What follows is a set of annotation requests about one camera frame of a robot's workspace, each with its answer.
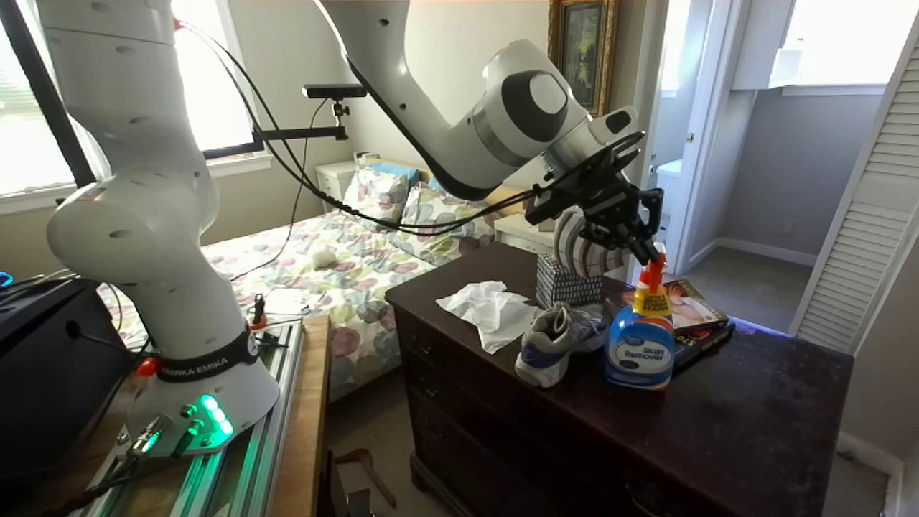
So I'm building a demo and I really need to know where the black camera on boom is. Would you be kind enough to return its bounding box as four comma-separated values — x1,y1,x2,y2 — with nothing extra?
301,82,370,103

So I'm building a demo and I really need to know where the wooden headboard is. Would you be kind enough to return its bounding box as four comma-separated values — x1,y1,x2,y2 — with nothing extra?
477,183,533,219

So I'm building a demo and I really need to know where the black control box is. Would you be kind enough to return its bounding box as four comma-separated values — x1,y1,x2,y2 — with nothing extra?
0,273,136,504

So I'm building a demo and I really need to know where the black camera boom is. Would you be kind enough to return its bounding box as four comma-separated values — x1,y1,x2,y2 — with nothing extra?
202,122,350,165

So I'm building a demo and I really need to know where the dark wooden dresser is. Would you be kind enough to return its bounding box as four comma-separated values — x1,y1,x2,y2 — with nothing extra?
385,237,856,517

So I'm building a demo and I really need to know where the grey and white sneaker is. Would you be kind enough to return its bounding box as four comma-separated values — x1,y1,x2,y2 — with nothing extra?
511,303,609,390

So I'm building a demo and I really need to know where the large floral pillow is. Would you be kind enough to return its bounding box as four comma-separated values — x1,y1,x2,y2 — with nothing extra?
393,182,504,268

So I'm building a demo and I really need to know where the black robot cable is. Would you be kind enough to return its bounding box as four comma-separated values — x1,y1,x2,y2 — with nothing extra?
169,15,541,238

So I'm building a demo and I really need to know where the crumpled white tissue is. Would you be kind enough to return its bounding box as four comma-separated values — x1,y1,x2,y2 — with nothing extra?
435,278,547,356

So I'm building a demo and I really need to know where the glossy book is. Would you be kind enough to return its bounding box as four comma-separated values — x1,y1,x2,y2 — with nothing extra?
659,277,738,377

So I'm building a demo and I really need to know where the small floral pillow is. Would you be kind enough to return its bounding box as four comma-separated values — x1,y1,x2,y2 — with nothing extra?
340,159,425,231

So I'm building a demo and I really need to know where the aluminium mounting rail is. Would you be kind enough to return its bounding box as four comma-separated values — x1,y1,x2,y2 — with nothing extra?
85,318,310,517

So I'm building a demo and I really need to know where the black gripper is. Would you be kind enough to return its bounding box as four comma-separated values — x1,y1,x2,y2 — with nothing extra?
560,159,668,268

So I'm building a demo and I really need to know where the gold framed picture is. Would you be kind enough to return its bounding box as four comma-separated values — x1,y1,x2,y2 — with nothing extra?
547,0,622,122

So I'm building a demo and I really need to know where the white open door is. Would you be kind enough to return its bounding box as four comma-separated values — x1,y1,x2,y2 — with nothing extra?
647,0,741,278

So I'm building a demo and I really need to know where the spray bottle with orange nozzle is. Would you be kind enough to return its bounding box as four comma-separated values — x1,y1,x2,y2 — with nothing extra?
600,252,678,393

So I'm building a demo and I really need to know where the white nightstand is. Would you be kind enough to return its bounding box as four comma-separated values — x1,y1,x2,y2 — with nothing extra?
314,159,362,211

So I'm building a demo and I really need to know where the white louvered closet door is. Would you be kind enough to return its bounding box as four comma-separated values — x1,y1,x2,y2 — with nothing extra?
791,15,919,360

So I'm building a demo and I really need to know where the bed with floral bedspread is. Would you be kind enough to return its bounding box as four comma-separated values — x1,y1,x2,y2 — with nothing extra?
95,202,504,405

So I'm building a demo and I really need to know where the cardboard piece on floor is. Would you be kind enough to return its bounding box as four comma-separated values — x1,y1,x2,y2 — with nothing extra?
329,446,403,517

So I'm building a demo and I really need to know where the bright window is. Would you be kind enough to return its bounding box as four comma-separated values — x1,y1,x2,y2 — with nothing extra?
0,0,264,198

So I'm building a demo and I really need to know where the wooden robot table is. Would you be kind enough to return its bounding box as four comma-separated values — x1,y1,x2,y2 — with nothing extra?
18,314,334,517

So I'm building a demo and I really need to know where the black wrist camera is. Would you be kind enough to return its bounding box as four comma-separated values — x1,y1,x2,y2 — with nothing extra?
524,183,580,231

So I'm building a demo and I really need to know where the grey patterned box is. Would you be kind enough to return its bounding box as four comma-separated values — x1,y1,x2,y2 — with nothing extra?
535,252,609,310

